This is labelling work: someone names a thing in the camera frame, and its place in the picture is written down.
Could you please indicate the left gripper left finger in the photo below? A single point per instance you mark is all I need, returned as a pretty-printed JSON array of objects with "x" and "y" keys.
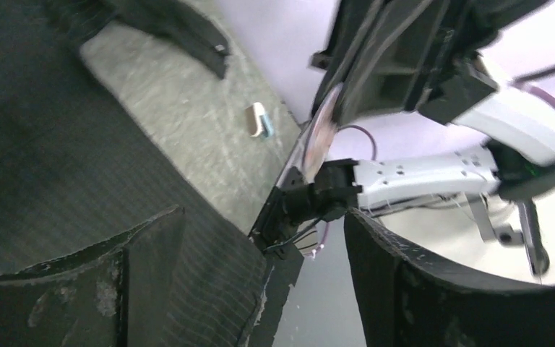
[{"x": 113, "y": 293}]

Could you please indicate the black base beam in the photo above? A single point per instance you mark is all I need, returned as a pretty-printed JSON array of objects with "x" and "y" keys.
[{"x": 277, "y": 239}]

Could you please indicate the black pinstriped shirt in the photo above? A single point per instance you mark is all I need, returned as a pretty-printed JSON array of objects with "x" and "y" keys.
[{"x": 112, "y": 112}]

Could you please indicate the red round brooch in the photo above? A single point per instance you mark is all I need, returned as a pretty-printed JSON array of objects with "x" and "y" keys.
[{"x": 321, "y": 135}]

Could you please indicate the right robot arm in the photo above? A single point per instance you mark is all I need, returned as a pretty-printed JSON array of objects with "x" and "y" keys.
[{"x": 517, "y": 163}]

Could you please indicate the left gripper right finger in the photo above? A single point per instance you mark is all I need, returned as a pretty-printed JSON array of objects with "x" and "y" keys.
[{"x": 410, "y": 296}]

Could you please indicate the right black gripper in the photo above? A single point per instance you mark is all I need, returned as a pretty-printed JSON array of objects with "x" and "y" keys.
[{"x": 377, "y": 52}]

